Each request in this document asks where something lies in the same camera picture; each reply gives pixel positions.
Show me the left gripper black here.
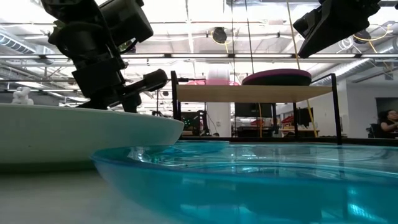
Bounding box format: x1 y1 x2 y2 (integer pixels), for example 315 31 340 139
48 21 169 113

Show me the transparent pink plate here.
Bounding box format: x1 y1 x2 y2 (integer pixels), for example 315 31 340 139
185 80 241 86
187 78 239 84

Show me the sage green plate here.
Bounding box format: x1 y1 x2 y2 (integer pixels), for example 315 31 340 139
0 103 185 166

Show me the purple plate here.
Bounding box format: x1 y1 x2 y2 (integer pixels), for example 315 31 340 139
241 68 312 82

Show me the white round pillar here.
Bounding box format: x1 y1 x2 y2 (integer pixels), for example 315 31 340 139
206 66 233 138

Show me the small black monitor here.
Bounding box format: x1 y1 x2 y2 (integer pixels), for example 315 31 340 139
297 107 314 128

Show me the wide black monitor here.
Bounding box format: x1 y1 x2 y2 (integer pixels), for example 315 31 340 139
234 102 274 118

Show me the person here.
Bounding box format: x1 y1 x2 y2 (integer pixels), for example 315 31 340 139
369 109 398 139

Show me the white humanoid robot figure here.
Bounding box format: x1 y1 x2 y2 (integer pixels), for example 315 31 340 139
11 86 34 106

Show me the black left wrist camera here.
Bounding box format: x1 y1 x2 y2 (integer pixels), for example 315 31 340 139
99 0 154 47

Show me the black hanging cable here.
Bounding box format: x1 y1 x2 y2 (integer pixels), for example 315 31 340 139
244 0 255 75

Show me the black ceiling cable reel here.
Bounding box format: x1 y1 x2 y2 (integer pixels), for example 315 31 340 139
212 27 228 45

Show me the yellow hanging cable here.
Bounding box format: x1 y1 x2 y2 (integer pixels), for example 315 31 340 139
285 0 320 138

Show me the wooden shelf with black frame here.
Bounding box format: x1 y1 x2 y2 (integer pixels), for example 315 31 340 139
170 70 343 146

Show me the black aluminium table frame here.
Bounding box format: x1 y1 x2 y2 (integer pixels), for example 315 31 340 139
180 136 398 146

